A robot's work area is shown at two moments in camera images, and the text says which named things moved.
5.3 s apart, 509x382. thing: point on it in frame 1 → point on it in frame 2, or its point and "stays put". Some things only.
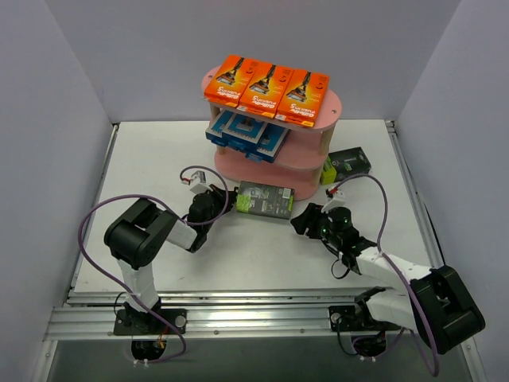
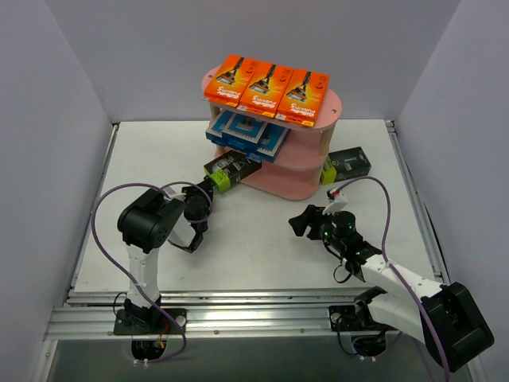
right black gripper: (314, 222) stays put
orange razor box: (231, 81) stays put
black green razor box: (341, 165) stays put
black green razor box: (265, 200) → (229, 169)
